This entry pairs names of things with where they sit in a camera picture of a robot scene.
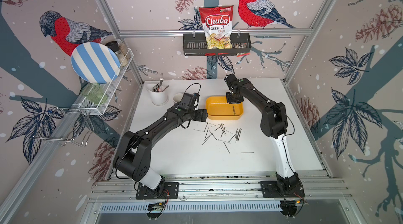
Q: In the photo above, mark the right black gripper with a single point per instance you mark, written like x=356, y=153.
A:
x=236, y=101

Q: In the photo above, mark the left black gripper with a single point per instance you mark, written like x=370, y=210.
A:
x=200, y=112

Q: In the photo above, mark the yellow plastic storage box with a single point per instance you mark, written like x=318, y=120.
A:
x=218, y=109

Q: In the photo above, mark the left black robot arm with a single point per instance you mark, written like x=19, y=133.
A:
x=133, y=154

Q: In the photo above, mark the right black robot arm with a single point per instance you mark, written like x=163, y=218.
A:
x=274, y=123

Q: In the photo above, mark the purple grey mug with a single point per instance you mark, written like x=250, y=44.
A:
x=177, y=97

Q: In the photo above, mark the white utensil holder cup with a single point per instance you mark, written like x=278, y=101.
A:
x=157, y=94

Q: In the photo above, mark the metal fork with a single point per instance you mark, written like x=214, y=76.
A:
x=161, y=82

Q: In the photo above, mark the red Chuba chips bag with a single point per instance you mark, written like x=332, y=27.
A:
x=217, y=25

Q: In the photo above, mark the black lid spice jar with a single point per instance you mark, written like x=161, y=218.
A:
x=114, y=46

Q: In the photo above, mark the green glass bowl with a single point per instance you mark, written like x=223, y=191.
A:
x=94, y=93

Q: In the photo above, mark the blue white striped plate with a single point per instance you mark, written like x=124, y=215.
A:
x=95, y=63

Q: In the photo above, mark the black wire wall basket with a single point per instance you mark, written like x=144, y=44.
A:
x=200, y=45

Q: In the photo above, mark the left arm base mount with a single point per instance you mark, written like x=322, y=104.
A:
x=164, y=191

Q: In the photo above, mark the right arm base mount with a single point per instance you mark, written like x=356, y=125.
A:
x=289, y=189

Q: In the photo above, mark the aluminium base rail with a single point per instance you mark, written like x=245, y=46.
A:
x=200, y=195

